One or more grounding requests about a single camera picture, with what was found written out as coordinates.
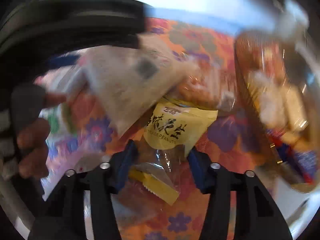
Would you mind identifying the white snack bag red patch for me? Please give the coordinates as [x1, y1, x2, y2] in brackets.
[78, 34, 197, 137]

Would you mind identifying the yellow peanut snack bag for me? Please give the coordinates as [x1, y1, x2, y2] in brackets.
[130, 99, 218, 205]

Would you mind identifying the person left hand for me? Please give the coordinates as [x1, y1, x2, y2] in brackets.
[16, 92, 68, 179]

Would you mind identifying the floral orange table mat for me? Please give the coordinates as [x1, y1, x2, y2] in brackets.
[35, 17, 276, 240]

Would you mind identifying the orange fried snack bag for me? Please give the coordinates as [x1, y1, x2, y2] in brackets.
[171, 62, 237, 112]

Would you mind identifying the amber ribbed glass bowl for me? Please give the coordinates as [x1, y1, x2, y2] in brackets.
[234, 30, 319, 193]

